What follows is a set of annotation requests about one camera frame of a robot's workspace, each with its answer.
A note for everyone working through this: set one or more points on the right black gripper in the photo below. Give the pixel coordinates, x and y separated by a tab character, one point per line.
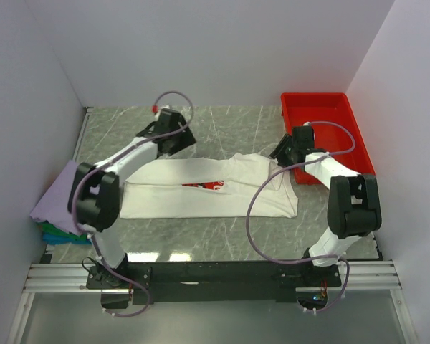
278	153

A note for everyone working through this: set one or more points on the red plastic bin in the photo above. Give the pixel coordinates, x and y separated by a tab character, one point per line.
327	108

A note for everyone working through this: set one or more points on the white t-shirt red print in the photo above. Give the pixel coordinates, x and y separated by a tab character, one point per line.
208	188

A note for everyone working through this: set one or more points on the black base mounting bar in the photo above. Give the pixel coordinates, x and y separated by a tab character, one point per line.
208	281

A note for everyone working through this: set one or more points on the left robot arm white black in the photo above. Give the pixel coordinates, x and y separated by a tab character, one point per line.
95	197

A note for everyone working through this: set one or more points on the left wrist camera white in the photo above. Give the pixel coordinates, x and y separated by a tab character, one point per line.
157	109

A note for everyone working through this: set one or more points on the aluminium rail frame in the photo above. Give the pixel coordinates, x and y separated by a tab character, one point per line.
72	278

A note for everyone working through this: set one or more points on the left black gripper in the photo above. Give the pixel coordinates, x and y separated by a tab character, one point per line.
187	140

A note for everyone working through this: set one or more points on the folded lavender t-shirt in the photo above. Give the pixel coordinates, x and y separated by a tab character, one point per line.
52	207

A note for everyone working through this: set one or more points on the folded green t-shirt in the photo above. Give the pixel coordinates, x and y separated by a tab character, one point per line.
49	228

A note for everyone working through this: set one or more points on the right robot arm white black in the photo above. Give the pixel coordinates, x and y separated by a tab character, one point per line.
354	209

